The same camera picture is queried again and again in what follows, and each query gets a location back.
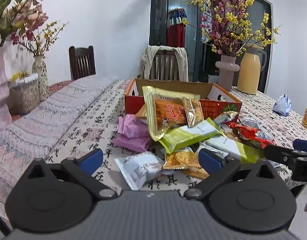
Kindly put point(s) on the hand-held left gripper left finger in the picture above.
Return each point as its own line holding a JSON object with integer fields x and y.
{"x": 89, "y": 159}

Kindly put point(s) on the chair with beige jacket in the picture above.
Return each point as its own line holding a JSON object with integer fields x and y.
{"x": 182, "y": 62}

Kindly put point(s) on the blue white plastic bag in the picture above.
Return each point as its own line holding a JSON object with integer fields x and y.
{"x": 282, "y": 105}

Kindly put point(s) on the cracker packet with gold end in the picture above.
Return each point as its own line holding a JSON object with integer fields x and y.
{"x": 181, "y": 158}

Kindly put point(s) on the yellow thermos jug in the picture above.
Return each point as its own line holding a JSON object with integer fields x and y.
{"x": 249, "y": 72}

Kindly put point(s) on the large gold snack packet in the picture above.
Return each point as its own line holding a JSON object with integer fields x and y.
{"x": 166, "y": 110}

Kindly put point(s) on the small gold brown packet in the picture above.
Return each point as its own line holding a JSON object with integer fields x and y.
{"x": 193, "y": 112}

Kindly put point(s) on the hanging red blue garment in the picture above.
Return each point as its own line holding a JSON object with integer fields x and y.
{"x": 174, "y": 33}

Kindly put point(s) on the pink rose bouquet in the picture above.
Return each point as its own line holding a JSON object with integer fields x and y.
{"x": 31, "y": 17}

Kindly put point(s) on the green snack packet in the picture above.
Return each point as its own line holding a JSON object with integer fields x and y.
{"x": 191, "y": 135}

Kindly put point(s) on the dark wooden chair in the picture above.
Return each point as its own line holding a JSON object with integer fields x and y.
{"x": 82, "y": 63}

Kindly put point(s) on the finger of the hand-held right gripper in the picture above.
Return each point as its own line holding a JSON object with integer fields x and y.
{"x": 304, "y": 145}
{"x": 278, "y": 153}

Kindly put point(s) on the white grey snack packet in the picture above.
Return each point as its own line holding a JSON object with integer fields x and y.
{"x": 138, "y": 167}

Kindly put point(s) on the red foil wrapper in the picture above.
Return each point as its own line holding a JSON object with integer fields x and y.
{"x": 246, "y": 132}

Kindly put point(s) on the dark framed glass door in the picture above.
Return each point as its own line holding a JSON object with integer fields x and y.
{"x": 258, "y": 10}

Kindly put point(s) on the orange cracker packet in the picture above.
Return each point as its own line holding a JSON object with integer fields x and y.
{"x": 196, "y": 173}

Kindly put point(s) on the plain orange packet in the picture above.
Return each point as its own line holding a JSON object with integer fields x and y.
{"x": 141, "y": 113}

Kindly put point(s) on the floral ceramic vase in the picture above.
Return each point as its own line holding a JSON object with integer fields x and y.
{"x": 41, "y": 77}

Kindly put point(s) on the yellow blossom twigs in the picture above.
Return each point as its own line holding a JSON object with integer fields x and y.
{"x": 39, "y": 45}

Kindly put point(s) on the brown slatted wooden chair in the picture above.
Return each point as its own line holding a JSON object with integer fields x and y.
{"x": 163, "y": 66}

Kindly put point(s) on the silver gold foil packet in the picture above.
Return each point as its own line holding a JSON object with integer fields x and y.
{"x": 226, "y": 117}

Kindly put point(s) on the orange cardboard box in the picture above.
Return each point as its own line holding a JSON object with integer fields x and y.
{"x": 168, "y": 87}

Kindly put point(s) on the white cracker packet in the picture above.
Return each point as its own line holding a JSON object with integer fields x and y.
{"x": 218, "y": 152}

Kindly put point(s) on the pink snack packet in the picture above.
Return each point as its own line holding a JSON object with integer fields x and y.
{"x": 132, "y": 143}
{"x": 132, "y": 127}

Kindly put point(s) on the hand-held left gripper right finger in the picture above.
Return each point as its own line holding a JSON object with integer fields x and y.
{"x": 209, "y": 161}

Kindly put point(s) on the white and green packet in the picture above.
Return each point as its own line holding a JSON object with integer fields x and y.
{"x": 231, "y": 146}

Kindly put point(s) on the silver white packet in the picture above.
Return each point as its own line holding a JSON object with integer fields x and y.
{"x": 251, "y": 122}

